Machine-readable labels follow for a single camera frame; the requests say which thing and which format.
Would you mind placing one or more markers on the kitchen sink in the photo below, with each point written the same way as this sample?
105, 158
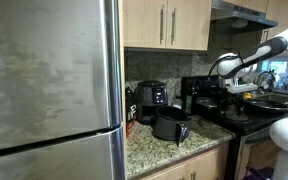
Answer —
280, 97

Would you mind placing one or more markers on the black frying pan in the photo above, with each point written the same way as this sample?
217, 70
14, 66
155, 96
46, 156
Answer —
265, 104

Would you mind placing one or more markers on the black electric stove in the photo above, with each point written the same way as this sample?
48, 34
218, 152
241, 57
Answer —
250, 126

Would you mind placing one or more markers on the stainless steel range hood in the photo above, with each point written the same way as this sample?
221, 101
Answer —
240, 16

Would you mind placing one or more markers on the stainless steel refrigerator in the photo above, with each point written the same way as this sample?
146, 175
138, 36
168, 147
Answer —
47, 90

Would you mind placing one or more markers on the wooden upper cabinet door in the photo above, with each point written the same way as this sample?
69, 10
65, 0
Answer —
144, 23
192, 23

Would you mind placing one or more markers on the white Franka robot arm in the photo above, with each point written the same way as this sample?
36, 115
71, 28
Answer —
262, 52

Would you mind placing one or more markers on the chrome sink faucet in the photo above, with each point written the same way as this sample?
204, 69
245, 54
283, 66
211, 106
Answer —
265, 78

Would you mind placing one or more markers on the dark olive oil bottle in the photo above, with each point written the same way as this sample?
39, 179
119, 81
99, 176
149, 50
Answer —
188, 105

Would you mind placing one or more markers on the black air fryer drawer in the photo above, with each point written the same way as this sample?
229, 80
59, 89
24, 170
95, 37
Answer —
169, 128

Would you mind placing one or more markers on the wooden lower cabinet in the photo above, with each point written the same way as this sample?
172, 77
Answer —
200, 165

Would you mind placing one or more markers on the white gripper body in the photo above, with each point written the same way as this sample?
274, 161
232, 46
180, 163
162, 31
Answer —
242, 88

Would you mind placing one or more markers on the black air fryer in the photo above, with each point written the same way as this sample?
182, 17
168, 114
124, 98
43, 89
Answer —
150, 100

